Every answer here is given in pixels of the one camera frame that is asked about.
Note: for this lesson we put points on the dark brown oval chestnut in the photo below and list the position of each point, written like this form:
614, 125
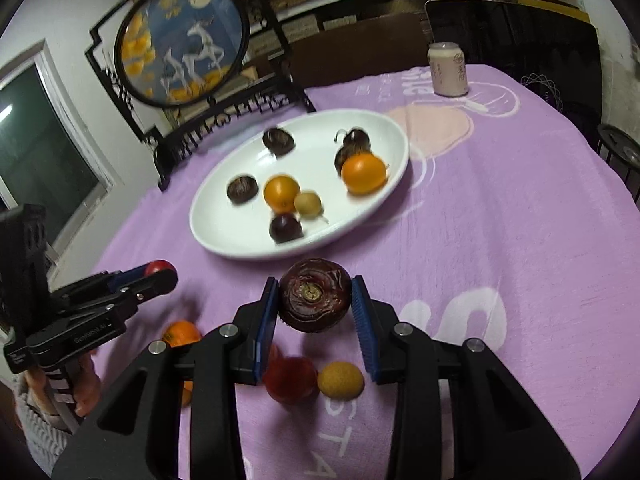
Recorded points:
278, 141

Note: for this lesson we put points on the person's left hand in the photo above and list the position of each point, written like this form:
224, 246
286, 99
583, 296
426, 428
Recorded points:
87, 385

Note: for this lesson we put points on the purple printed tablecloth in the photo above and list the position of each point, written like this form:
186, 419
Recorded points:
500, 210

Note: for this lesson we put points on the dark purple round plum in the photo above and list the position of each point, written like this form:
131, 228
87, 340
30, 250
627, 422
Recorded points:
286, 227

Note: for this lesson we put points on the large orange mandarin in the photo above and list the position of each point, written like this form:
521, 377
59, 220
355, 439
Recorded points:
365, 174

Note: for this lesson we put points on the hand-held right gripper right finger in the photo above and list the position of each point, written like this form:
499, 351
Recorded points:
364, 320

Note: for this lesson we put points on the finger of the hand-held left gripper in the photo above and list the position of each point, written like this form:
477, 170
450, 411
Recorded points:
150, 284
127, 276

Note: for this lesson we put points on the large water chestnut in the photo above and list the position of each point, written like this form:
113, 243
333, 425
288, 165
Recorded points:
315, 294

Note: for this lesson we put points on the round deer picture black frame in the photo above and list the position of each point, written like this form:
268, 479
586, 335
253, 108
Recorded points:
185, 40

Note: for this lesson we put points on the small yellow-orange kumquat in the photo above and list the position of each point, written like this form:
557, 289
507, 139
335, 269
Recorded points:
281, 193

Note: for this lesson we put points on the white-framed window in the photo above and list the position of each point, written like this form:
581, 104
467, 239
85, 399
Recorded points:
45, 145

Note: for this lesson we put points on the wrinkled dark date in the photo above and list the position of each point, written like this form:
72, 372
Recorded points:
357, 139

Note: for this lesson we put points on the small dark grape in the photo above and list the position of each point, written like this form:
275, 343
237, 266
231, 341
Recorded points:
342, 160

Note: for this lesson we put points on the small red cherry tomato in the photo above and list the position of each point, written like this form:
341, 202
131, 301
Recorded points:
159, 266

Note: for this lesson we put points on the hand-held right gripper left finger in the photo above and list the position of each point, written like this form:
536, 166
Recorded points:
267, 320

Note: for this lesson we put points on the pale beverage can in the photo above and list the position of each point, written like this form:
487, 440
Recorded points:
447, 72

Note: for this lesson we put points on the black round stool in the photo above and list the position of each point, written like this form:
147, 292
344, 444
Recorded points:
620, 142

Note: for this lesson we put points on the tan longan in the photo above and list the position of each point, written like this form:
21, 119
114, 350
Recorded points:
341, 379
307, 203

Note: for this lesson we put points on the green-stemmed mandarin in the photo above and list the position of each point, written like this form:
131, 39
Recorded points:
181, 332

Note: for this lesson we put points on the white oval plate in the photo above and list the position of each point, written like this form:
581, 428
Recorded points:
310, 160

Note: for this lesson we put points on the large red tomato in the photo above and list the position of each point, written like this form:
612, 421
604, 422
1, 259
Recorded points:
292, 380

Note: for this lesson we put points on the brown wooden board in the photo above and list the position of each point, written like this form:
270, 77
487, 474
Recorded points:
360, 50

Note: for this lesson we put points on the black panel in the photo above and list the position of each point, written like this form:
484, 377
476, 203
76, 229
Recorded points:
525, 45

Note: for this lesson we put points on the small orange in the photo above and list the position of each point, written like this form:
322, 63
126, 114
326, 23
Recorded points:
187, 394

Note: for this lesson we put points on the small water chestnut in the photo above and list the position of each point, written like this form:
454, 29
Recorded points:
242, 189

